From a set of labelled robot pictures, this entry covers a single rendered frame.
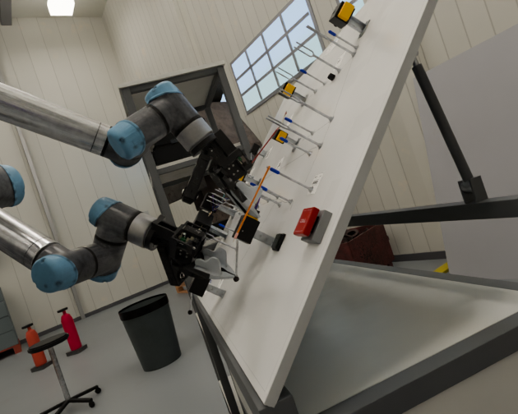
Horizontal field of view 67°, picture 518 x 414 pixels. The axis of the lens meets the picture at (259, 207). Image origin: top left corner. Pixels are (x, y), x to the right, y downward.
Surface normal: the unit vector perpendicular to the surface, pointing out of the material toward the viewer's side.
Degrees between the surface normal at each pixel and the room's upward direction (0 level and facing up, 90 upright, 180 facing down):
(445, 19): 90
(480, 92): 76
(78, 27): 90
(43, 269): 90
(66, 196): 90
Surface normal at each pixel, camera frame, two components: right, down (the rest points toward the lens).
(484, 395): 0.25, -0.07
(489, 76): -0.84, 0.04
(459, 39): -0.79, 0.27
